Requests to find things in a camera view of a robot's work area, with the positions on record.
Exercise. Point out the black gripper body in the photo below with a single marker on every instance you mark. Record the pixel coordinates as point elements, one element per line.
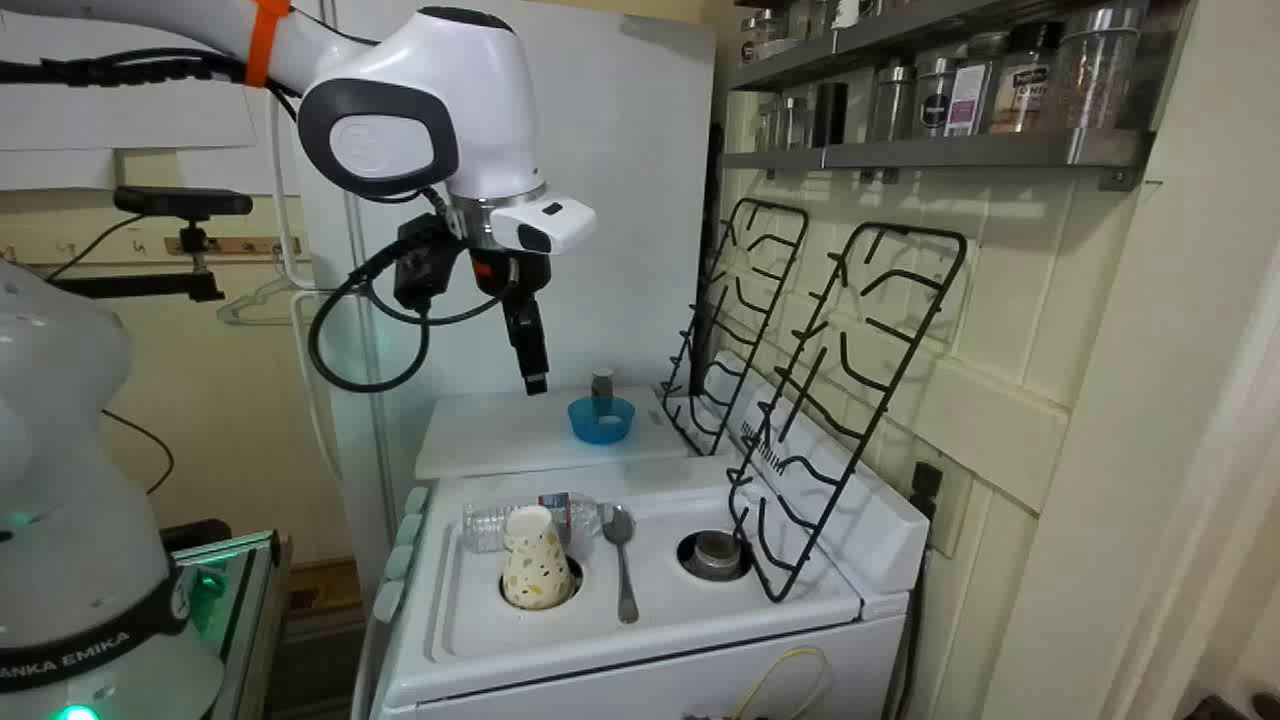
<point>510,268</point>

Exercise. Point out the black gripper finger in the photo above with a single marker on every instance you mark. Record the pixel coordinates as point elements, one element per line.
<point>516,340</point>
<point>538,355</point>

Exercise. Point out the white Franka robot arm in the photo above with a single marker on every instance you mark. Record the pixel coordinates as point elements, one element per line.
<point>454,94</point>

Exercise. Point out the blue plastic bowl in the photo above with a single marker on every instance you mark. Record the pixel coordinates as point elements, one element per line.
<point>603,421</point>

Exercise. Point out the white refrigerator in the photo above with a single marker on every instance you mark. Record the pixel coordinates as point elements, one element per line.
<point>612,200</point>

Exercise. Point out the cream sponge cloth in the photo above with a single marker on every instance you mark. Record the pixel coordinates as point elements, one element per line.
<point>538,562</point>

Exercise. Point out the metal spoon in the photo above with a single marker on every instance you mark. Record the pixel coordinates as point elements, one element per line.
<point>622,544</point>

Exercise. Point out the round metal stove burner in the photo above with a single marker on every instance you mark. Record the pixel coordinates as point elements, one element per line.
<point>714,553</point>

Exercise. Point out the black stove grate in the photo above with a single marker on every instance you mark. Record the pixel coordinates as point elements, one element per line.
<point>864,403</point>

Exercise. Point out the small clear spice jar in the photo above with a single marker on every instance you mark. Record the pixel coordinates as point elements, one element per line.
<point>888,103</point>

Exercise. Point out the labelled spice jar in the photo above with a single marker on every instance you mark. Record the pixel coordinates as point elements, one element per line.
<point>967,98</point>

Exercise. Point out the dark glass spice jar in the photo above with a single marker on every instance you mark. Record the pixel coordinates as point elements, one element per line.
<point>1027,80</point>

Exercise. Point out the tall glass spice jar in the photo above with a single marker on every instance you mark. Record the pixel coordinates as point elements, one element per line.
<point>1104,66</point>

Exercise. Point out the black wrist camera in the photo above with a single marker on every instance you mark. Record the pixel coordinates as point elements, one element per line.
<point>427,264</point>

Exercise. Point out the black camera on stand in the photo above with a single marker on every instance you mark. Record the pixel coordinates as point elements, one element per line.
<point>184,206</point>

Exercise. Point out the wall outlet with plug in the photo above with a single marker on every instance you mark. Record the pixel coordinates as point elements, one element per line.
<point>941,506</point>

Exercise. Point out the grey wall spice shelf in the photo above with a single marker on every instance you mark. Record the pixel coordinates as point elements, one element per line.
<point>935,150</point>

